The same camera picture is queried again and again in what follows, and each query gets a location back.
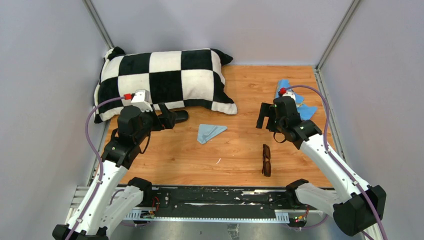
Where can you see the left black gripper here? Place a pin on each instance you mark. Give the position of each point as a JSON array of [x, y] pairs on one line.
[[167, 121]]

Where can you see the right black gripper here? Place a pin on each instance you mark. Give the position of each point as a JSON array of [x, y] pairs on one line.
[[265, 111]]

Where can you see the black sunglasses case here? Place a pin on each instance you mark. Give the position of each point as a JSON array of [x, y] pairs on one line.
[[180, 116]]

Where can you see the light blue cleaning cloth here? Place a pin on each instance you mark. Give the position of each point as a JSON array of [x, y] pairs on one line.
[[207, 131]]

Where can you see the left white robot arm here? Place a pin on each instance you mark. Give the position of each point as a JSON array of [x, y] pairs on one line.
[[98, 215]]

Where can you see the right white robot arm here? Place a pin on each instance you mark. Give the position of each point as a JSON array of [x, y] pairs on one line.
[[354, 204]]

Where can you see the brown sunglasses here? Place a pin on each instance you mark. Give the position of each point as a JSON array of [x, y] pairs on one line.
[[266, 161]]

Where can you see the blue crumpled cloth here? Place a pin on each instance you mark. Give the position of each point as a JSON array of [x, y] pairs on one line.
[[305, 111]]

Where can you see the black white checkered pillow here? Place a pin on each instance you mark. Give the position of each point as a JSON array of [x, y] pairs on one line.
[[179, 79]]

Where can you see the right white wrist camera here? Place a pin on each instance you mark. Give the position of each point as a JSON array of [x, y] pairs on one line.
[[283, 92]]

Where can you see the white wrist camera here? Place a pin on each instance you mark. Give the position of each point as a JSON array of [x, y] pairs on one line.
[[283, 92], [140, 99]]

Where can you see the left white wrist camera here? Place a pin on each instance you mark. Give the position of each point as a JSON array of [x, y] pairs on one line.
[[140, 99]]

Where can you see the aluminium frame rail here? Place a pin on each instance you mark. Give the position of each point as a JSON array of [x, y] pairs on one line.
[[179, 205]]

